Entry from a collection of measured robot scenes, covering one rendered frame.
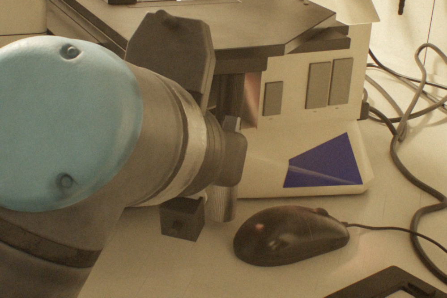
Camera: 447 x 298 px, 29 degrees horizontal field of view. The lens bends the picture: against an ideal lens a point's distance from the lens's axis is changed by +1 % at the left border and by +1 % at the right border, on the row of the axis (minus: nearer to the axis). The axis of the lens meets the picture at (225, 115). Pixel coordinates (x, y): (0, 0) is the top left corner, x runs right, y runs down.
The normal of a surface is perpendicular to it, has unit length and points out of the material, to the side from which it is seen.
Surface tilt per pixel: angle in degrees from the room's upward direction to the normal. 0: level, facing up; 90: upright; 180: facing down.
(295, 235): 55
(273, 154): 48
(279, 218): 15
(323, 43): 90
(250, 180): 90
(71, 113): 60
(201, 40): 65
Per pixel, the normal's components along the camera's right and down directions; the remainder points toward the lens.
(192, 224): -0.32, 0.58
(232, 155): 0.81, 0.13
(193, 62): -0.25, -0.11
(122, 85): 0.87, -0.44
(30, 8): 0.45, 0.35
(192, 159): 0.89, 0.37
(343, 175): 0.37, -0.36
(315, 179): 0.24, 0.20
